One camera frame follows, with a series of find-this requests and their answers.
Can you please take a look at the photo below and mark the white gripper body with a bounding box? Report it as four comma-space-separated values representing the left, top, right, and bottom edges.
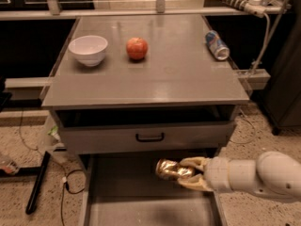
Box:
203, 157, 231, 192

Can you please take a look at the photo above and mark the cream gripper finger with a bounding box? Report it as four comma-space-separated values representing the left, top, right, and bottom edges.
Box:
177, 174, 213, 191
180, 156, 210, 171

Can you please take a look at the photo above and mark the crushed orange can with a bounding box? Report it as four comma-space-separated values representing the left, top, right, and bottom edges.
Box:
155, 159, 195, 181

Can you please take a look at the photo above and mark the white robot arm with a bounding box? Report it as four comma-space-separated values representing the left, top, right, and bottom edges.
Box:
178, 152, 301, 203

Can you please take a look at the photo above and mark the open grey middle drawer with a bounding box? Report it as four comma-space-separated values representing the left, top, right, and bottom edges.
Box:
78, 150, 228, 226

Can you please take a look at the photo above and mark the grey drawer cabinet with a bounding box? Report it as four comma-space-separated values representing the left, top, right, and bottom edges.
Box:
40, 14, 250, 226

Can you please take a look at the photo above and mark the blue soda can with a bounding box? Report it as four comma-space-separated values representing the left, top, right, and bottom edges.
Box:
205, 30, 230, 61

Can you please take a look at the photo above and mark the grey top drawer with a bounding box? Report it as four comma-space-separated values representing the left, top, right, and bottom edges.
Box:
55, 105, 238, 155

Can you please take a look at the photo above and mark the red apple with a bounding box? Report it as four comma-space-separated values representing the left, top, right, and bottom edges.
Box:
126, 38, 148, 60

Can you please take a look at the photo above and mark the clear plastic bag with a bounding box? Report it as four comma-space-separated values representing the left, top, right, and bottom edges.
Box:
38, 116, 68, 164

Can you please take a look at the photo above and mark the white ceramic bowl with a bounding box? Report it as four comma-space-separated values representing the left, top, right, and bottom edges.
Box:
68, 35, 108, 67

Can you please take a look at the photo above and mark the black metal floor stand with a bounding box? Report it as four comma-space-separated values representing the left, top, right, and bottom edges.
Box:
0, 153, 51, 215

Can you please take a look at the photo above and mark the white striped tube device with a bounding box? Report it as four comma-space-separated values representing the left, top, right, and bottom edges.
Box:
220, 0, 266, 18

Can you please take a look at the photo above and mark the black drawer handle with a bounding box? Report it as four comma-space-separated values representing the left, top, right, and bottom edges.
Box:
135, 133, 165, 143

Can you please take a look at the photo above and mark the white cable on floor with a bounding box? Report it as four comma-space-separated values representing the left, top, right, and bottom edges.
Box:
230, 109, 258, 145

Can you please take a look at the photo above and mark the black floor cable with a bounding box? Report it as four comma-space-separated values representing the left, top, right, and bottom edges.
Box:
18, 110, 86, 226

